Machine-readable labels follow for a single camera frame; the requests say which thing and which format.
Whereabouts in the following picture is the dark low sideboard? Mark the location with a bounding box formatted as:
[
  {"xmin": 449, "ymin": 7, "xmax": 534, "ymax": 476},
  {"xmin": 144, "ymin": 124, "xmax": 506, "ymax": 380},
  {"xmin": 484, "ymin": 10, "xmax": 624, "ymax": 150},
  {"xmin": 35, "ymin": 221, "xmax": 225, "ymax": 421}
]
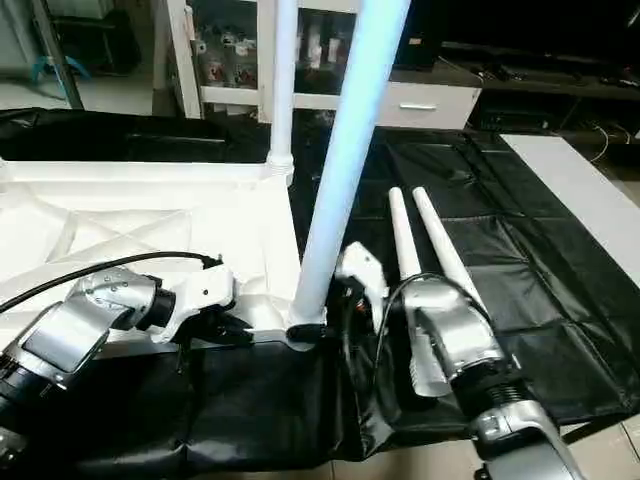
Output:
[{"xmin": 440, "ymin": 40, "xmax": 640, "ymax": 133}]

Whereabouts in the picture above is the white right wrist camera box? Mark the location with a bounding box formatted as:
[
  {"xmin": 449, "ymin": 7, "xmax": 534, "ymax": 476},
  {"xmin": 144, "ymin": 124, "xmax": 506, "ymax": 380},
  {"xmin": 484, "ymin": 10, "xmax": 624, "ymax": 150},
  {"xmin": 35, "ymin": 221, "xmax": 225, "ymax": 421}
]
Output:
[{"xmin": 335, "ymin": 242, "xmax": 390, "ymax": 333}]

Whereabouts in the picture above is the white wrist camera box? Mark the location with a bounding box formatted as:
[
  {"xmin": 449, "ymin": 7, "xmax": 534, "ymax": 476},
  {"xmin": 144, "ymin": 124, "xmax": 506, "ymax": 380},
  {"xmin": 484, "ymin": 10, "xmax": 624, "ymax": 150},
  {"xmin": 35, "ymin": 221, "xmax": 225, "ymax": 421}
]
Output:
[
  {"xmin": 150, "ymin": 262, "xmax": 239, "ymax": 346},
  {"xmin": 335, "ymin": 242, "xmax": 390, "ymax": 333}
]

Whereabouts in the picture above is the blue floor stand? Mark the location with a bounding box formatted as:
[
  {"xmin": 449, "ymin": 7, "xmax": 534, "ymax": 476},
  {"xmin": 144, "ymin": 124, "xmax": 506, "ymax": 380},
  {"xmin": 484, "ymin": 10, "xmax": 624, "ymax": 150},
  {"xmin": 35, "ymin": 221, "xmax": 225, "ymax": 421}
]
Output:
[{"xmin": 30, "ymin": 54, "xmax": 92, "ymax": 84}]

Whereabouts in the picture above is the white drawer unit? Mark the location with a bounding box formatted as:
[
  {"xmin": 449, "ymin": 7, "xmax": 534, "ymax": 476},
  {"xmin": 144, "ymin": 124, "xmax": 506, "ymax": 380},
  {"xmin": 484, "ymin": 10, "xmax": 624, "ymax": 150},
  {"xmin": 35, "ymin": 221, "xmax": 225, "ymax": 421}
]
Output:
[{"xmin": 295, "ymin": 80, "xmax": 483, "ymax": 131}]

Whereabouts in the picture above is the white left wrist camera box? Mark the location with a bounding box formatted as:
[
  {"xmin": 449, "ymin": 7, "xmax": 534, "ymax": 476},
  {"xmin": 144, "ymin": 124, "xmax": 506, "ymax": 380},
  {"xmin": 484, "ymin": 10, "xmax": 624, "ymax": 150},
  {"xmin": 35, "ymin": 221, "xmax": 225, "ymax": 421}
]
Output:
[{"xmin": 150, "ymin": 262, "xmax": 239, "ymax": 346}]

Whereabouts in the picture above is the white plastic table top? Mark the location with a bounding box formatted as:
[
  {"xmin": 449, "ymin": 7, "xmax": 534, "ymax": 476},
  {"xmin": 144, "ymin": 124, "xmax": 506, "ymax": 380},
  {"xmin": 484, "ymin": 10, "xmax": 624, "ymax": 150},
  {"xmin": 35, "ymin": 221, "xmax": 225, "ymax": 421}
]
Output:
[{"xmin": 0, "ymin": 158, "xmax": 327, "ymax": 357}]

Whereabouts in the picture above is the large black box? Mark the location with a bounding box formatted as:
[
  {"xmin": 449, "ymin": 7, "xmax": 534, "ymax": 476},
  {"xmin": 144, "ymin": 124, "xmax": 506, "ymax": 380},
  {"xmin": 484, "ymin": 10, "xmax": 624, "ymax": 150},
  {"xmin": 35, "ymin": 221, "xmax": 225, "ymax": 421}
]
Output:
[{"xmin": 398, "ymin": 0, "xmax": 443, "ymax": 71}]

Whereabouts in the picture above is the black work mat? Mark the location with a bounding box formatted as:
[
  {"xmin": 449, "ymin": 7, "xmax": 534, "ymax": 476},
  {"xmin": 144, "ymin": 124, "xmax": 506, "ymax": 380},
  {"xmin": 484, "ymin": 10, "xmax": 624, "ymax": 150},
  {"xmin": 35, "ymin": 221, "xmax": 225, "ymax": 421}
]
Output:
[{"xmin": 0, "ymin": 106, "xmax": 640, "ymax": 473}]

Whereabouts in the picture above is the white flat board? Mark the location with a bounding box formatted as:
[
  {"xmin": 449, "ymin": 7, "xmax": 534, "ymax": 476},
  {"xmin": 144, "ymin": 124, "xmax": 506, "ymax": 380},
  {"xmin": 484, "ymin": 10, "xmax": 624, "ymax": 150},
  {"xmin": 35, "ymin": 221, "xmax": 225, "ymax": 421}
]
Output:
[{"xmin": 500, "ymin": 134, "xmax": 640, "ymax": 273}]

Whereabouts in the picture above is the white glass-door cabinet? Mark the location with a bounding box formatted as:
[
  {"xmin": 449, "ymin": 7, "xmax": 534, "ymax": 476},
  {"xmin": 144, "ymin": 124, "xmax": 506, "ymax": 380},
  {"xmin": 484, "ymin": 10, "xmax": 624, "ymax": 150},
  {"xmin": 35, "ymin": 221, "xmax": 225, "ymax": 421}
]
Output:
[{"xmin": 165, "ymin": 0, "xmax": 363, "ymax": 123}]

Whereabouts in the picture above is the white plastic table leg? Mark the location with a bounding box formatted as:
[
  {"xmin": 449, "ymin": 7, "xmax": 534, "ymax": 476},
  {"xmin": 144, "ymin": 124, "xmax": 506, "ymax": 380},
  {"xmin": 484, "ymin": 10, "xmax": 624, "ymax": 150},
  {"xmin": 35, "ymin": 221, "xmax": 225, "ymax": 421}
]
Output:
[
  {"xmin": 265, "ymin": 0, "xmax": 300, "ymax": 188},
  {"xmin": 411, "ymin": 186, "xmax": 491, "ymax": 313},
  {"xmin": 287, "ymin": 0, "xmax": 413, "ymax": 337},
  {"xmin": 387, "ymin": 186, "xmax": 453, "ymax": 398}
]

